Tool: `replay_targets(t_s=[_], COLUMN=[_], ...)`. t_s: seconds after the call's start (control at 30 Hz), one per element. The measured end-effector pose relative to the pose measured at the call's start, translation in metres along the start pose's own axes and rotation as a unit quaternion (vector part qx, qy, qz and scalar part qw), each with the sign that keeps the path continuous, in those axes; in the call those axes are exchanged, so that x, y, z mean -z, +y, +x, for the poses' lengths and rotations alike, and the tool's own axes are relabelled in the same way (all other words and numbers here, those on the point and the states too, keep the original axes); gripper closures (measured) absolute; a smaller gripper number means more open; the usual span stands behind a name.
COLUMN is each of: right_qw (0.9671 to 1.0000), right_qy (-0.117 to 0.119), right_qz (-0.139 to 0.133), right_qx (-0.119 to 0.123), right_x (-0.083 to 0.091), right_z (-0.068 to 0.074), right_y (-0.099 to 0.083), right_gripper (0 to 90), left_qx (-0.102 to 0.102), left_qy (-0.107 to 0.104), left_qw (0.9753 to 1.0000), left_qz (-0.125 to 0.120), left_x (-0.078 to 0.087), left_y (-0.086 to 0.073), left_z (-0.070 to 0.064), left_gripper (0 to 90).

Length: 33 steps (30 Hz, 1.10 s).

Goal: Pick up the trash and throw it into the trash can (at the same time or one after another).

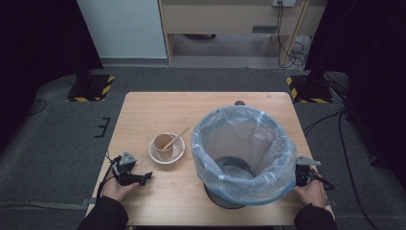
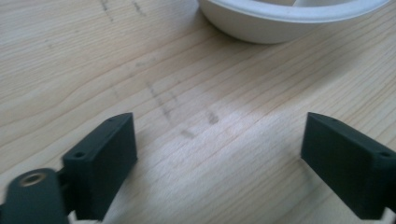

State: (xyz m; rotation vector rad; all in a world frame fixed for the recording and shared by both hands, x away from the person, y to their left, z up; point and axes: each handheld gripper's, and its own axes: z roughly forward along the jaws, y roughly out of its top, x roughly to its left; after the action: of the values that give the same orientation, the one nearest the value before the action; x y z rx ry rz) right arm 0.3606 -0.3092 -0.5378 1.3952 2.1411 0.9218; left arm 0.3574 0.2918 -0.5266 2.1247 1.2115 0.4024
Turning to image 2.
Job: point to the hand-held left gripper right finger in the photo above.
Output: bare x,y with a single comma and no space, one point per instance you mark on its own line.
348,168

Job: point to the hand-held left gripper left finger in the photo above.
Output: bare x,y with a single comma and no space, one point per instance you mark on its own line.
99,168

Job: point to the white paper bowl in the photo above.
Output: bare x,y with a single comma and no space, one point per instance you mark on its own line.
280,25

